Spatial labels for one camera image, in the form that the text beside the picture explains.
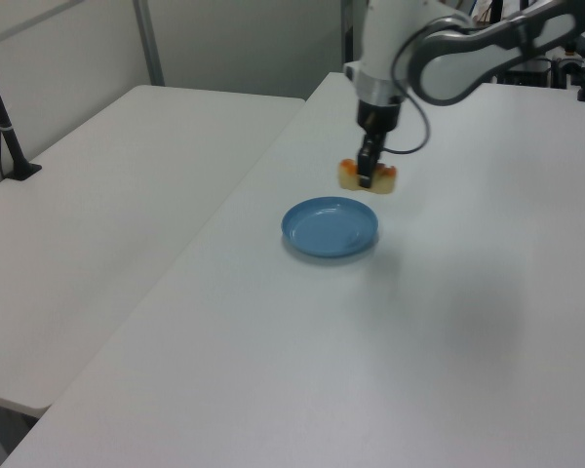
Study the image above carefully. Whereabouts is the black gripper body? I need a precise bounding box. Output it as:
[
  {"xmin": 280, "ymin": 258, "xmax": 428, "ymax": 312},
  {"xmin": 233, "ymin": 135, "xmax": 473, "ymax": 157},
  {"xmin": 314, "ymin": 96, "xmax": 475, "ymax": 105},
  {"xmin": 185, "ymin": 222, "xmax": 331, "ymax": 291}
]
[{"xmin": 355, "ymin": 98, "xmax": 403, "ymax": 137}]

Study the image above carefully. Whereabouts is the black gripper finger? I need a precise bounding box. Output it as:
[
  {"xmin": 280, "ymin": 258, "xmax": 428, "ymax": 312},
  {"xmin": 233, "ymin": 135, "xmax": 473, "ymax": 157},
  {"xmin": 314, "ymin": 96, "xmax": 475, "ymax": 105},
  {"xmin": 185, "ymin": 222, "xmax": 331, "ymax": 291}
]
[{"xmin": 357, "ymin": 132, "xmax": 388, "ymax": 191}]

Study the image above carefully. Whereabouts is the bread with orange topping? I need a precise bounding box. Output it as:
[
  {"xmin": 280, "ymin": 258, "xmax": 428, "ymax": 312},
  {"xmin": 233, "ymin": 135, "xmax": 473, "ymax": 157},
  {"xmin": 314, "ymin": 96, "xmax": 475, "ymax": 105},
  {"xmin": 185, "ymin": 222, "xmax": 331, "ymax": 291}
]
[{"xmin": 336, "ymin": 158, "xmax": 400, "ymax": 196}]

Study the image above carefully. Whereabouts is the blue round plate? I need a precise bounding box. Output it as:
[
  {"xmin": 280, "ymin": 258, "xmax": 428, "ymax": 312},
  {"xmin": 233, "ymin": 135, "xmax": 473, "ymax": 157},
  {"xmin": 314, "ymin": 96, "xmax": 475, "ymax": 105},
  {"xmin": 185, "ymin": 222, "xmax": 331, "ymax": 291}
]
[{"xmin": 280, "ymin": 195, "xmax": 380, "ymax": 260}]

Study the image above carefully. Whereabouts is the dark background equipment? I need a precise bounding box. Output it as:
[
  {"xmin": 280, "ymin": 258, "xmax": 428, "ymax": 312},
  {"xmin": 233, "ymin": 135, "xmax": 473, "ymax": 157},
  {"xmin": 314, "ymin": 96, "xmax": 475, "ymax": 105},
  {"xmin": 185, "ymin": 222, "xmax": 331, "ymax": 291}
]
[{"xmin": 491, "ymin": 41, "xmax": 585, "ymax": 90}]

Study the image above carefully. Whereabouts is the white side table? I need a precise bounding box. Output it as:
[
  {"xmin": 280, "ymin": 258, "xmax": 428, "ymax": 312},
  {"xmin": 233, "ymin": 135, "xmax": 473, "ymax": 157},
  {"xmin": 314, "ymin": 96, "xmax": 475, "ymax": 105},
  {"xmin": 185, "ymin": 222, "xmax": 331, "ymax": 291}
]
[{"xmin": 0, "ymin": 84, "xmax": 307, "ymax": 413}]

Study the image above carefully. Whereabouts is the black pole with clamp foot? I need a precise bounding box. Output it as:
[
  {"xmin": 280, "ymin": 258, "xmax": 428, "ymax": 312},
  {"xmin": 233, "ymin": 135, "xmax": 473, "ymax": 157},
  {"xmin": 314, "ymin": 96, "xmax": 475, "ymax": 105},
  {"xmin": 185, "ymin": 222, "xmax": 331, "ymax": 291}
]
[{"xmin": 0, "ymin": 38, "xmax": 44, "ymax": 182}]

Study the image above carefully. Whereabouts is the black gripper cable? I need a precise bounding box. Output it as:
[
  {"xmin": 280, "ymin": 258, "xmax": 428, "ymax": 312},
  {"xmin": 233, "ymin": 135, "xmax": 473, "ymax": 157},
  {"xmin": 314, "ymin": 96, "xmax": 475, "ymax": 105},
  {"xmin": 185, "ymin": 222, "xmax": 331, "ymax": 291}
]
[{"xmin": 382, "ymin": 17, "xmax": 469, "ymax": 156}]

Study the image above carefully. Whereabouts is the grey metal frame post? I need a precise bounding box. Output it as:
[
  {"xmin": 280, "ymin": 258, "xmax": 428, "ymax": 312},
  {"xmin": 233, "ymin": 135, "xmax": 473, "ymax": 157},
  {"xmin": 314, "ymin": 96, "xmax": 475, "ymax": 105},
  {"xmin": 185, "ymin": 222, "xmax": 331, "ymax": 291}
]
[{"xmin": 132, "ymin": 0, "xmax": 166, "ymax": 88}]

